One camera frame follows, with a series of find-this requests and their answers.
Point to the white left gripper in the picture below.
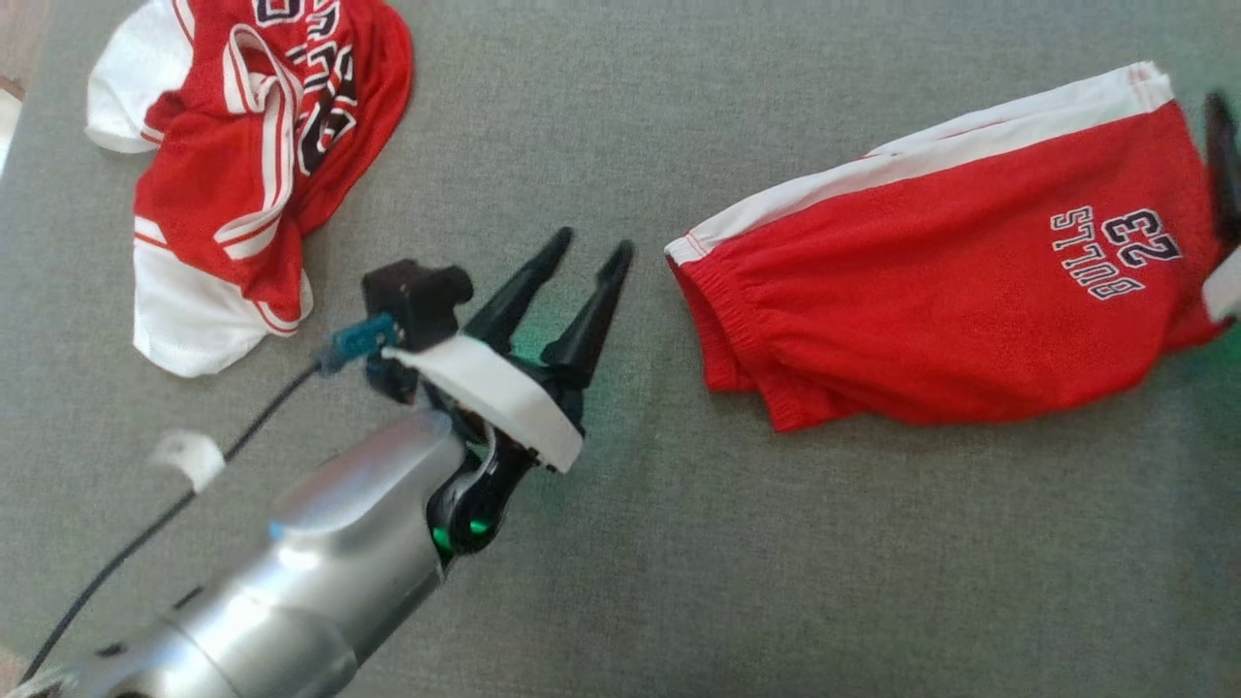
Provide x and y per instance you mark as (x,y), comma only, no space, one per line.
(504,402)

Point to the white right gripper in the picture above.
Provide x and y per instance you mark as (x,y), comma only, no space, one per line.
(1226,291)

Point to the red white basketball shorts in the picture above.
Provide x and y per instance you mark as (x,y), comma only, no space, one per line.
(950,291)

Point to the red white basketball jersey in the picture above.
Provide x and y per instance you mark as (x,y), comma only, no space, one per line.
(262,126)

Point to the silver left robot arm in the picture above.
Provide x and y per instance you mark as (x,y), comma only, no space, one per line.
(320,562)

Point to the large grey sofa seat cushion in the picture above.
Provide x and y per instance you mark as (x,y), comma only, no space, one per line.
(727,562)

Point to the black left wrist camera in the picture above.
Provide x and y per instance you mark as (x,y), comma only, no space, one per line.
(417,296)

